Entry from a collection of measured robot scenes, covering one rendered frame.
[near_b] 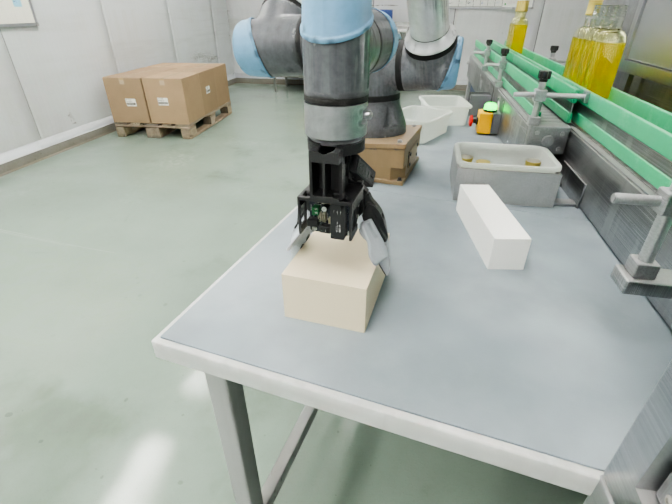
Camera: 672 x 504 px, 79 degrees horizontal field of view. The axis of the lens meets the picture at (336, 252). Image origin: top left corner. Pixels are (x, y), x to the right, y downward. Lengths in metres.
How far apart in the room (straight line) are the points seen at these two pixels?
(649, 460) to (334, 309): 0.36
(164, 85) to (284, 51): 3.86
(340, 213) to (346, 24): 0.20
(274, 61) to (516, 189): 0.62
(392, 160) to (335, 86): 0.59
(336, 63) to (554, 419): 0.45
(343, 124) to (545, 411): 0.39
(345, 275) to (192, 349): 0.23
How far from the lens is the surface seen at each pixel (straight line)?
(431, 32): 1.01
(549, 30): 7.30
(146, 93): 4.54
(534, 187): 1.01
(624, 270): 0.61
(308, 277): 0.55
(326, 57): 0.46
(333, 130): 0.48
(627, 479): 0.47
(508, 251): 0.74
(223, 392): 0.69
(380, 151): 1.04
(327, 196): 0.49
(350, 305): 0.55
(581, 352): 0.64
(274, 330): 0.59
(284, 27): 0.60
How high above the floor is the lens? 1.14
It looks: 31 degrees down
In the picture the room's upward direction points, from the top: straight up
